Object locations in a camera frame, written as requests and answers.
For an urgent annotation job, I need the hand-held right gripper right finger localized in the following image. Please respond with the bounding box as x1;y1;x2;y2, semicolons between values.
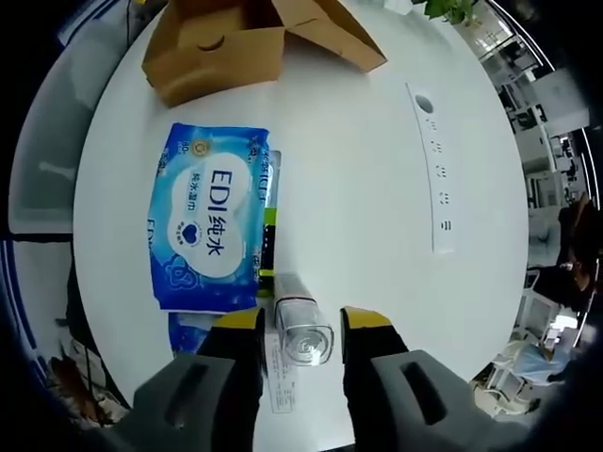
339;305;491;452

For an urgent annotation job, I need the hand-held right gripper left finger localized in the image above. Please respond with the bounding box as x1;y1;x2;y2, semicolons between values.
117;308;266;452

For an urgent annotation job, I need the blue plastic tissue pack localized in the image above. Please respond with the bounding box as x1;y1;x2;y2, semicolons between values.
168;313;222;355

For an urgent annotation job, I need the clear white spray bottle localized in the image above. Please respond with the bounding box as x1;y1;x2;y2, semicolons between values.
272;271;335;369

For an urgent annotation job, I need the blue wet wipes soft pack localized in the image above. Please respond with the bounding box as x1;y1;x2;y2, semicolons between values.
148;122;273;313

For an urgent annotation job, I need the brown cardboard shoe box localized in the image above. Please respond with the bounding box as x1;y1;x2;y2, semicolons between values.
140;0;388;109

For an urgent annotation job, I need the white inset table power strip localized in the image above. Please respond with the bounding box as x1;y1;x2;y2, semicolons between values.
404;82;459;255

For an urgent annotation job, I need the grey office chair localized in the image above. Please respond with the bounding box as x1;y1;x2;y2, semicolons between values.
11;41;122;236

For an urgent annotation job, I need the green potted plant white pot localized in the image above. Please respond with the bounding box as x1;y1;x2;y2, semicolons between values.
422;0;478;24

